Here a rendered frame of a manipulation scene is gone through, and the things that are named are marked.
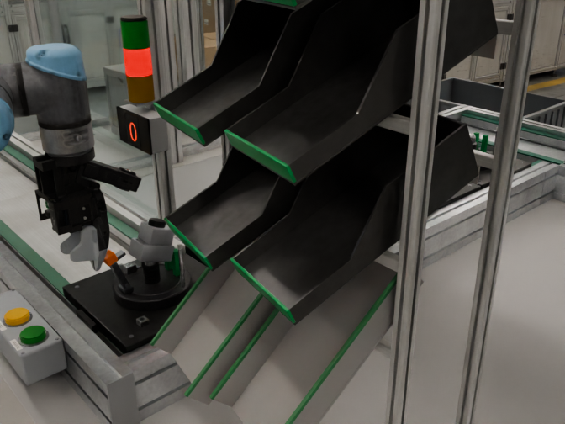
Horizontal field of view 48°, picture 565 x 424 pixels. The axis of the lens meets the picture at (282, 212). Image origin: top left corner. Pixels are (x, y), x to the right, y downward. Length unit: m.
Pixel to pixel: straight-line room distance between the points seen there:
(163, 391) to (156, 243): 0.25
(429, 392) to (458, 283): 0.37
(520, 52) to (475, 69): 5.72
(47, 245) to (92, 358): 0.52
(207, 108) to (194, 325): 0.34
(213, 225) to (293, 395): 0.24
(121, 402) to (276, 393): 0.28
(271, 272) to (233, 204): 0.15
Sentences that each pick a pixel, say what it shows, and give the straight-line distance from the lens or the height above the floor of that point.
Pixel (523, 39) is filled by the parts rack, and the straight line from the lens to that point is 0.76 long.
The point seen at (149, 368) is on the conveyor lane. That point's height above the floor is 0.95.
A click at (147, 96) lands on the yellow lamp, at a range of 1.24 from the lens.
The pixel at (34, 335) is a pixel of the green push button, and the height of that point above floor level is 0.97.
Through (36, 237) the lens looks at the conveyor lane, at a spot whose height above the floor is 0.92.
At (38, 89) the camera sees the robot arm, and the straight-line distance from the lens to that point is 0.94.
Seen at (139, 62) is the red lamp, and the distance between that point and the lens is 1.22.
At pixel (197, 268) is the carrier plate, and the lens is 1.22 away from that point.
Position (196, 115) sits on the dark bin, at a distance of 0.78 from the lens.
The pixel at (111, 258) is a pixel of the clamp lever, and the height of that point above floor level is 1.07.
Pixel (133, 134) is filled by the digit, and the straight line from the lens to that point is 1.27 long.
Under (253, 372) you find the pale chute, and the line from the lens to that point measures 0.86.
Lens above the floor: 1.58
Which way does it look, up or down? 25 degrees down
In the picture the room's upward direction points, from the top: straight up
